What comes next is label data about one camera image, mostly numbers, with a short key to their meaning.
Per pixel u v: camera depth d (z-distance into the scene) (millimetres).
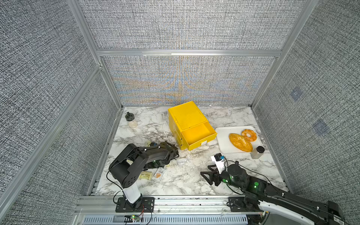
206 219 702
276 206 566
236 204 726
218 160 664
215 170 668
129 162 507
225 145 969
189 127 797
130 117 982
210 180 667
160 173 834
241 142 923
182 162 878
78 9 713
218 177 659
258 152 837
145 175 818
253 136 991
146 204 733
